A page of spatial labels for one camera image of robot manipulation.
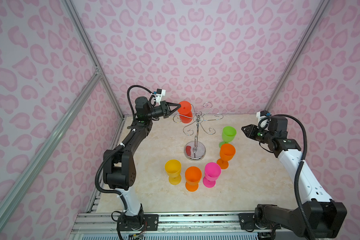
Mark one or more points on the red plastic wine glass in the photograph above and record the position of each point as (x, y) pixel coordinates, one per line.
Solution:
(185, 112)

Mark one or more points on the yellow plastic wine glass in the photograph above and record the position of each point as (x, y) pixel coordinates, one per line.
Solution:
(173, 169)

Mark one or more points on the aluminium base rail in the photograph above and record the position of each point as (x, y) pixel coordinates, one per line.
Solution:
(174, 226)

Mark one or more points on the aluminium frame post right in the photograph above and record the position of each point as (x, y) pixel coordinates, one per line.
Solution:
(301, 46)

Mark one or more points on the aluminium frame post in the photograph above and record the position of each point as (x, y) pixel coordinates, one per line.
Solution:
(301, 46)
(79, 27)

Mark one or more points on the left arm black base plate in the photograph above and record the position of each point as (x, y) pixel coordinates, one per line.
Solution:
(150, 222)

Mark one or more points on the aluminium frame post left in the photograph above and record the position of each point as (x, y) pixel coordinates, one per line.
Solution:
(79, 27)

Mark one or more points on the orange back wine glass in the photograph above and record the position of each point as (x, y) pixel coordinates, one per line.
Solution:
(193, 176)

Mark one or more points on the green plastic wine glass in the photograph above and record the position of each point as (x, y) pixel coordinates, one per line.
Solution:
(228, 135)

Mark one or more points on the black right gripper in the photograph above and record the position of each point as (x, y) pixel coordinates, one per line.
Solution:
(251, 132)

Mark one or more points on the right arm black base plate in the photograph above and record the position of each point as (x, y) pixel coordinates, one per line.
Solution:
(249, 223)

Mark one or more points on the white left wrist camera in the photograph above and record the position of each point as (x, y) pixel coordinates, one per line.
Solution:
(158, 95)

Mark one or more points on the orange wine glass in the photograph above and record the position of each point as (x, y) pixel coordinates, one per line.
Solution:
(227, 152)
(193, 176)

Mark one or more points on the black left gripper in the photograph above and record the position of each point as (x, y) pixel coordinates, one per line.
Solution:
(164, 105)

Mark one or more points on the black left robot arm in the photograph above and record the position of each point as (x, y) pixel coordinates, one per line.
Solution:
(117, 172)

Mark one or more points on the aluminium diagonal frame bar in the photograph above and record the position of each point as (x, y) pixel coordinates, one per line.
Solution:
(14, 197)

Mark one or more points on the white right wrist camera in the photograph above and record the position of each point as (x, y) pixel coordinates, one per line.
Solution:
(262, 114)

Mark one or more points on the orange front wine glass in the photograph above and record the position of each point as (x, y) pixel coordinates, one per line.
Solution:
(227, 152)

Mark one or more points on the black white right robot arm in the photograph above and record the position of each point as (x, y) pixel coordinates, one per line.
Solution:
(318, 215)

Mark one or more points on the pink plastic wine glass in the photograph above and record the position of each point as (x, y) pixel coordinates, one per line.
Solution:
(212, 172)

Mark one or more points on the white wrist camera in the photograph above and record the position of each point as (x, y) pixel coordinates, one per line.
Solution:
(158, 95)
(262, 114)

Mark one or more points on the chrome wine glass rack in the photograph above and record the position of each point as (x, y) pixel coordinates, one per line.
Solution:
(195, 150)

